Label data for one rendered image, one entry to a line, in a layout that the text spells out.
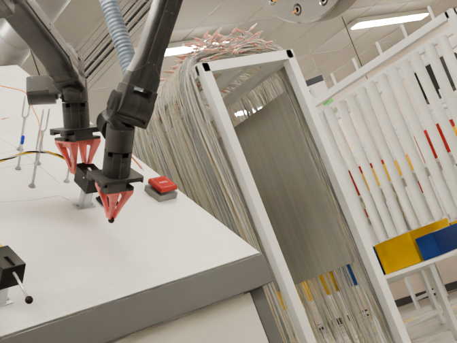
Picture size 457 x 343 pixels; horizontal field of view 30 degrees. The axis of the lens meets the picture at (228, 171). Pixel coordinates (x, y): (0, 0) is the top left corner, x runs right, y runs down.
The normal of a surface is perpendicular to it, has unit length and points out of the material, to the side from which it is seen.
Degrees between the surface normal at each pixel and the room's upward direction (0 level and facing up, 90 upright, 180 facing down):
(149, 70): 117
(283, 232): 90
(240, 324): 90
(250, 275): 90
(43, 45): 163
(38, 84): 80
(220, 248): 50
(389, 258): 90
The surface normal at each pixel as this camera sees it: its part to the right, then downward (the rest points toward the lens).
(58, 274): 0.25, -0.87
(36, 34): 0.14, 0.93
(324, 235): -0.78, 0.20
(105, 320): 0.62, -0.36
